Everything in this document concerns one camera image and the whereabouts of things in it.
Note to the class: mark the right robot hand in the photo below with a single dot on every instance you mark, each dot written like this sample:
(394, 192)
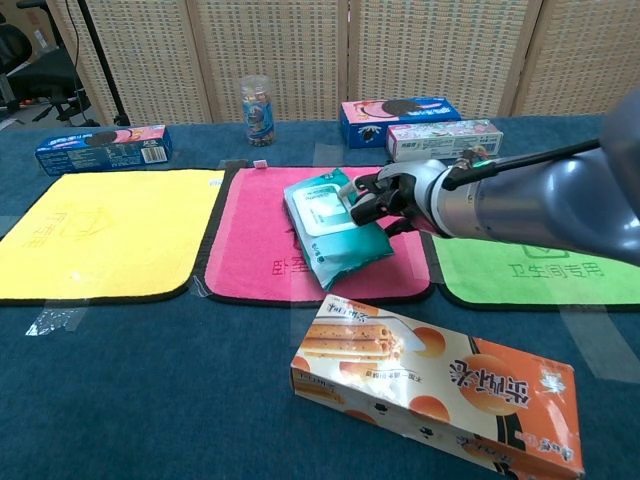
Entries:
(400, 192)

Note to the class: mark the teal wet wipes pack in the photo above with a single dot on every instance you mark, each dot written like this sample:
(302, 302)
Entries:
(330, 225)

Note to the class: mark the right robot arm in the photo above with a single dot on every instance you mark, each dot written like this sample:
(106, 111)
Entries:
(545, 205)

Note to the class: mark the white pink cling film box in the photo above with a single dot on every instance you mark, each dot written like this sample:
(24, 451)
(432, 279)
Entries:
(440, 140)

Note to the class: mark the tall blue Oreo box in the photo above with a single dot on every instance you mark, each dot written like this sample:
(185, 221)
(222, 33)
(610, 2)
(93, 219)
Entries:
(370, 122)

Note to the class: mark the orange egg roll box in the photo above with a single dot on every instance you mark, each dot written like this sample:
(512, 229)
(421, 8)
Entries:
(440, 390)

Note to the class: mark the long blue Oreo box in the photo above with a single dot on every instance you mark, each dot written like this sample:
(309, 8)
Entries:
(100, 149)

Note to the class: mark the woven folding screen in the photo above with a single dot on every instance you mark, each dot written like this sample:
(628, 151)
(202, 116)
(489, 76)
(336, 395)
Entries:
(350, 55)

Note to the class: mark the green microfibre cloth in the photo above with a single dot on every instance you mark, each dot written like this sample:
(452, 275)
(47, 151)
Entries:
(525, 275)

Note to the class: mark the pink microfibre cloth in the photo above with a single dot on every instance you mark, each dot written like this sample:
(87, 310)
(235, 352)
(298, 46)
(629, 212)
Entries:
(250, 235)

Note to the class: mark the clear plastic snack jar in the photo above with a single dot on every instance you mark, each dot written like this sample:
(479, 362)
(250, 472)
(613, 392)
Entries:
(257, 110)

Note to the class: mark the yellow microfibre cloth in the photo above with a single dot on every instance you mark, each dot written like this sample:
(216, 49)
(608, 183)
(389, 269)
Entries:
(105, 235)

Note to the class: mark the black stand pole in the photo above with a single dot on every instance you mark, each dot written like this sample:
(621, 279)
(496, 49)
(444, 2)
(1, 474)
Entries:
(102, 65)

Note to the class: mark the black office chair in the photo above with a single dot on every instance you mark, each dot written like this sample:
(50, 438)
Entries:
(35, 70)

